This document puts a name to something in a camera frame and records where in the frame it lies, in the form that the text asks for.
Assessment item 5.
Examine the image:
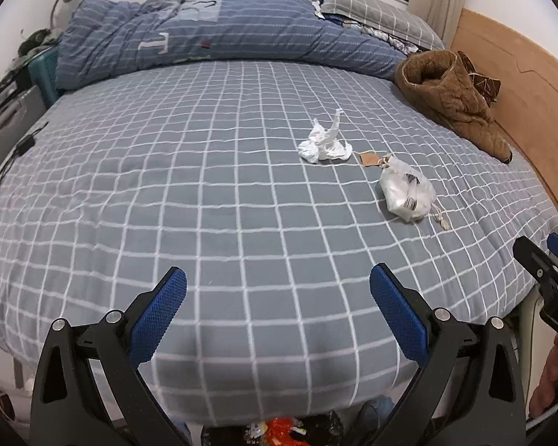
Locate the blue striped quilt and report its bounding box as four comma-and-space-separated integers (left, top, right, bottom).
56, 0, 407, 91

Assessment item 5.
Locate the plaid cloth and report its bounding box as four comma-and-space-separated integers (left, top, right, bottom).
311, 0, 419, 54

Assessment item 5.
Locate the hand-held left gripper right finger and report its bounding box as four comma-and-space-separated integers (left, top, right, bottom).
369, 264, 526, 446

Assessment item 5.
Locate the dark cloth pile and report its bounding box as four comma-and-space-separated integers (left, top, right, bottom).
17, 28, 63, 54

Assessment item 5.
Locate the clear plastic bag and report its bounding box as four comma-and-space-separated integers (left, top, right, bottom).
378, 153, 453, 232

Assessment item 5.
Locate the crumpled white tissue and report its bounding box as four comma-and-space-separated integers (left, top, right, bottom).
298, 108, 354, 164

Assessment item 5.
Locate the person's right hand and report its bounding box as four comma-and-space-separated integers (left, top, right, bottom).
527, 334, 558, 423

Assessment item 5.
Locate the grey checked pillow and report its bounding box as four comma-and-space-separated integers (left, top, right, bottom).
320, 0, 447, 52

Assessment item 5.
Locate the wooden headboard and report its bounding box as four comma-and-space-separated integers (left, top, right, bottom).
449, 8, 558, 217

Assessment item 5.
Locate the blue plastic stool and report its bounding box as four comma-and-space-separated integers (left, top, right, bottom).
28, 46, 61, 107

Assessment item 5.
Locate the grey suitcase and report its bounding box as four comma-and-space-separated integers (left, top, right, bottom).
0, 84, 47, 191

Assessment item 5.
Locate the brown quilted jacket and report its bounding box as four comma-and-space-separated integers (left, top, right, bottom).
394, 50, 513, 164

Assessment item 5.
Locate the black cable with adapter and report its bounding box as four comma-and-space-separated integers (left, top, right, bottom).
0, 122, 49, 242

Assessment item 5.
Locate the grey checked bed sheet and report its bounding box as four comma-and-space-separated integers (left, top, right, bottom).
0, 59, 558, 428

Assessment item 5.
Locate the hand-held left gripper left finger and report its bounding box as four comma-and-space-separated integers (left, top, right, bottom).
30, 266, 188, 446

